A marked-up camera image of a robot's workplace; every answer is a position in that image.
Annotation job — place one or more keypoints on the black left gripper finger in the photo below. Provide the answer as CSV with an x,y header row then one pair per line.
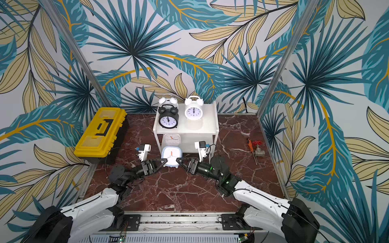
x,y
160,166
157,161

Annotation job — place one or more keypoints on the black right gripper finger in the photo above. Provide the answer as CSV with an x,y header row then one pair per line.
x,y
184,165
187,159

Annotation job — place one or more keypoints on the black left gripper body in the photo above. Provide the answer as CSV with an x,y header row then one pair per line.
x,y
146,167

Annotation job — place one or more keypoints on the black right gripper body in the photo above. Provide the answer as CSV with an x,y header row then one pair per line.
x,y
195,166

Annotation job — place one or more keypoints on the blue square alarm clock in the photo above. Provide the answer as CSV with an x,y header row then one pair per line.
x,y
171,154

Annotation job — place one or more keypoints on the white square alarm clock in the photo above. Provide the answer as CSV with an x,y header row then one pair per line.
x,y
171,140

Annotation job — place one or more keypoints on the black twin-bell alarm clock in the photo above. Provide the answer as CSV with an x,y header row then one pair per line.
x,y
168,116

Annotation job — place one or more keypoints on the white plastic twin-bell clock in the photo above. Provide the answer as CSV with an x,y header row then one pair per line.
x,y
194,107

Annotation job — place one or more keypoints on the white metal twin-bell clock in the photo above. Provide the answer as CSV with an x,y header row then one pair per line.
x,y
172,101

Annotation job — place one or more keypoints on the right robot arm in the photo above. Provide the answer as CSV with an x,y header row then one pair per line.
x,y
290,219

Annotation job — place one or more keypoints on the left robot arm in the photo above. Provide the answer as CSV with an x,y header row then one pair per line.
x,y
72,223

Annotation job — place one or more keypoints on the white two-tier shelf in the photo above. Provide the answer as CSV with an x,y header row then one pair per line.
x,y
191,131

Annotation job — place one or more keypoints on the yellow black toolbox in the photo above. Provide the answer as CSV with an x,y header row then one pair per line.
x,y
103,136

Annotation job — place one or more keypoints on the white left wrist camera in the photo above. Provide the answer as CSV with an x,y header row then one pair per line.
x,y
143,150

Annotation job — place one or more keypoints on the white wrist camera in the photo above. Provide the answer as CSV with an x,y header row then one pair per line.
x,y
143,150
203,150

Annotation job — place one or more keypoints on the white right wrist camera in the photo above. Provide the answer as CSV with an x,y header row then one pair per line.
x,y
203,150

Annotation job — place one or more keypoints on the orange handled screwdriver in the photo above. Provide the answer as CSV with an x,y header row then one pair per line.
x,y
251,147

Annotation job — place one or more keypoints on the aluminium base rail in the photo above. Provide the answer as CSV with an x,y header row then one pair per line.
x,y
186,227

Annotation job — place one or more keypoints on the metal valve red handle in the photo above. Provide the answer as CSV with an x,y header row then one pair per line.
x,y
259,152

